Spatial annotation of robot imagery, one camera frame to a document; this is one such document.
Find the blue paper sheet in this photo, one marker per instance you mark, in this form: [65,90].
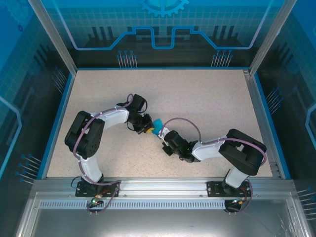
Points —
[157,124]

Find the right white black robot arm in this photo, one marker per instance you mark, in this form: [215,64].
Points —
[207,150]

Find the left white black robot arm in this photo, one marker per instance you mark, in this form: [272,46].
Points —
[113,118]

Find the steel sheet panel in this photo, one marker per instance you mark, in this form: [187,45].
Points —
[160,222]

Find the blue table edge strip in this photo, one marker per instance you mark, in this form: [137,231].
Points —
[57,123]

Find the aluminium mounting rail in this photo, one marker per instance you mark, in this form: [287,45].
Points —
[160,186]

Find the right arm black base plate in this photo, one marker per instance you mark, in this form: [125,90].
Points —
[213,188]

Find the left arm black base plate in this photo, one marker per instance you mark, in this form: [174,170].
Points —
[81,192]

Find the aluminium side rail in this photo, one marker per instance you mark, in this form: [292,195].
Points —
[254,98]

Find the aluminium frame post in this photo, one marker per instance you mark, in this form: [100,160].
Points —
[55,39]
[269,39]

